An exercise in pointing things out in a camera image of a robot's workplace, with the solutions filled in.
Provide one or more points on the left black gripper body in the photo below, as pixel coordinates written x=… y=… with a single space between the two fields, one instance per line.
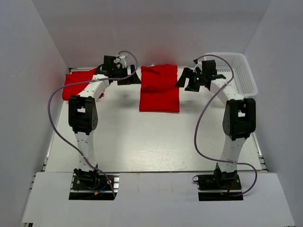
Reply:
x=128 y=76

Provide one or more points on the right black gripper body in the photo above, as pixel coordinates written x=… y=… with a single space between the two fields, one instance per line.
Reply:
x=189 y=79

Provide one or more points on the red t-shirt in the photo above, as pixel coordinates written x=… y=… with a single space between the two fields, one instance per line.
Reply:
x=75 y=85
x=158 y=92

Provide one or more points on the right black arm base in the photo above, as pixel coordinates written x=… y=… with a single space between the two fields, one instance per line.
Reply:
x=219 y=186

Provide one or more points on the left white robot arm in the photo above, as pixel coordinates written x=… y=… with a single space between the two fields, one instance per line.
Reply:
x=82 y=110

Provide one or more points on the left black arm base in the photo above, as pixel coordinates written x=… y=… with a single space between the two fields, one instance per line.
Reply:
x=93 y=186

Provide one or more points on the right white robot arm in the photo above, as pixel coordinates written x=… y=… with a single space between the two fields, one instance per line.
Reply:
x=239 y=120

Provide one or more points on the white plastic basket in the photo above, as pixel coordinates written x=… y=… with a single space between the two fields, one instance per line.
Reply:
x=243 y=81

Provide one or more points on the folded red t-shirt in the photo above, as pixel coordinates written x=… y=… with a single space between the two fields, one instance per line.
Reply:
x=75 y=85

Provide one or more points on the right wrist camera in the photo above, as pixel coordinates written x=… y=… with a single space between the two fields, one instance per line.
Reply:
x=198 y=66

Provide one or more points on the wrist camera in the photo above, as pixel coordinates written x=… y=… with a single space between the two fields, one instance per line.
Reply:
x=198 y=66
x=121 y=59

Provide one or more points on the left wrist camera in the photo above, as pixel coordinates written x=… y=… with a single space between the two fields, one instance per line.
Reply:
x=121 y=59

